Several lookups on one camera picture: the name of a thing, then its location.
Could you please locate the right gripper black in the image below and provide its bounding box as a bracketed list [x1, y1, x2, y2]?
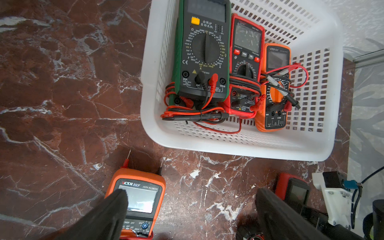
[299, 172, 363, 240]

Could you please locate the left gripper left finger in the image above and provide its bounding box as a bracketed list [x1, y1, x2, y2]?
[55, 189, 128, 240]

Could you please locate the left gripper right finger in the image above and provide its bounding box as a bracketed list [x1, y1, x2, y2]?
[255, 188, 328, 240]

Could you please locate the large red multimeter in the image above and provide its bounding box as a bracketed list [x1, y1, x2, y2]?
[275, 173, 311, 213]

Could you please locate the orange Victor multimeter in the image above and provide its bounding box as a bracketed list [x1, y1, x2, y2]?
[106, 159, 166, 240]

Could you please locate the orange black multimeter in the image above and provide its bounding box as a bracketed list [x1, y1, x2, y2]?
[255, 43, 309, 133]

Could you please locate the green multimeter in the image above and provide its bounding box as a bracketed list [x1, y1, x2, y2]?
[172, 1, 231, 103]

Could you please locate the small black red multimeter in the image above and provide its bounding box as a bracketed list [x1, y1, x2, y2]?
[236, 225, 264, 240]

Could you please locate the white plastic perforated basket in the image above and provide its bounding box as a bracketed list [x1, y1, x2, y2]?
[141, 1, 344, 162]

